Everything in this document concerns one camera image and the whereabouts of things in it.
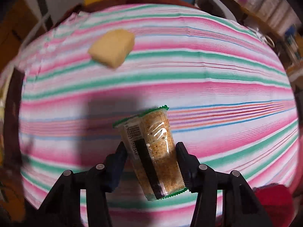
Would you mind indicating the cracker snack packet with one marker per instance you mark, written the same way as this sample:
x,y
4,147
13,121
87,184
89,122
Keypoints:
x,y
151,148

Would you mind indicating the small yellow sponge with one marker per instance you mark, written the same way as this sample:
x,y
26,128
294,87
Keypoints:
x,y
112,48

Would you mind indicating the wooden wardrobe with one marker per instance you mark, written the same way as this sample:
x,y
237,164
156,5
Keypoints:
x,y
16,25

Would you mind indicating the wooden desk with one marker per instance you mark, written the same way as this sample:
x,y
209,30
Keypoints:
x,y
242,12

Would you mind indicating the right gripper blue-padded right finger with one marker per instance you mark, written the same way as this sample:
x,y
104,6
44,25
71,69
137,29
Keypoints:
x,y
240,205

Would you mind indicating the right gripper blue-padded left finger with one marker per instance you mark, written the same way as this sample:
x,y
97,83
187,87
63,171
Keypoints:
x,y
61,207

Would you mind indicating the red cushion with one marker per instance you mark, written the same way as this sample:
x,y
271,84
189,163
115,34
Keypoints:
x,y
277,202

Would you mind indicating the striped pink green bed sheet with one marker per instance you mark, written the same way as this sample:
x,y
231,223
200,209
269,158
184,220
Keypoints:
x,y
230,101

